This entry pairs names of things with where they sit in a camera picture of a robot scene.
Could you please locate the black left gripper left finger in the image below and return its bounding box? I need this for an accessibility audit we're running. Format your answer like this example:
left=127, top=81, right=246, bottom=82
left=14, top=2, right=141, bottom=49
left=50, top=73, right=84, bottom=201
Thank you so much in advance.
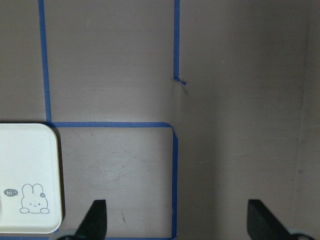
left=74, top=199, right=108, bottom=240

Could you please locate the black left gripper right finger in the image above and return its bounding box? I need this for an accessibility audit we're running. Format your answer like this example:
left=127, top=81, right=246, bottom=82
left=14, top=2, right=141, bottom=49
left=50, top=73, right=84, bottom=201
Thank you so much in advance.
left=247, top=199, right=291, bottom=240

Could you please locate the cream rabbit print tray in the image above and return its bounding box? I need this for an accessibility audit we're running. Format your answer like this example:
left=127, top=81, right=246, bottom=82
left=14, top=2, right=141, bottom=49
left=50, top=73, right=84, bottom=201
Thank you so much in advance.
left=0, top=123, right=63, bottom=234

